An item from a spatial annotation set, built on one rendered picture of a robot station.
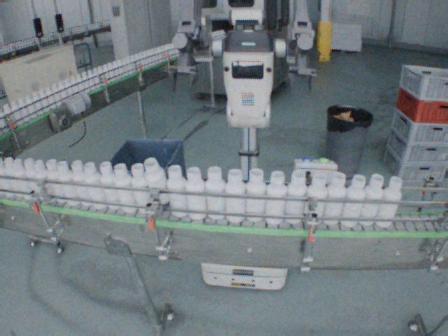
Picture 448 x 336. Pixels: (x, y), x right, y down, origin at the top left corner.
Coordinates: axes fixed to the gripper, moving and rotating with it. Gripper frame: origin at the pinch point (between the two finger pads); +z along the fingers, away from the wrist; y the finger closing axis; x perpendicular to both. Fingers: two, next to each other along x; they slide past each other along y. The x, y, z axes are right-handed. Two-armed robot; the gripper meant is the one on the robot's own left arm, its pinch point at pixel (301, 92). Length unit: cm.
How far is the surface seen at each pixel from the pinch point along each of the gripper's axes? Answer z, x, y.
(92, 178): 34, -28, -67
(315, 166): 26.1, -16.9, 3.6
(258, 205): 37.6, -27.7, -14.3
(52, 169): 32, -27, -85
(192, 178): 31, -30, -33
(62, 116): 9, 68, -152
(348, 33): -343, 794, 270
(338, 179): 28.1, -32.0, 7.4
